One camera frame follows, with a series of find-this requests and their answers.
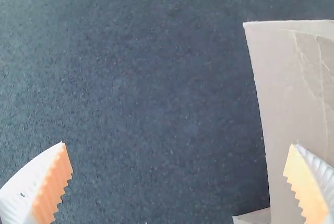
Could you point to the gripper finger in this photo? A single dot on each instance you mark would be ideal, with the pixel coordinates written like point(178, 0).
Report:
point(313, 190)
point(23, 192)

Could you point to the cardboard box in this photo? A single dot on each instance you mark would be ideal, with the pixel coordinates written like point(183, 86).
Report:
point(289, 83)

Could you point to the black mat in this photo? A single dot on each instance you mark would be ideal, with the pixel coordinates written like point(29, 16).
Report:
point(130, 77)

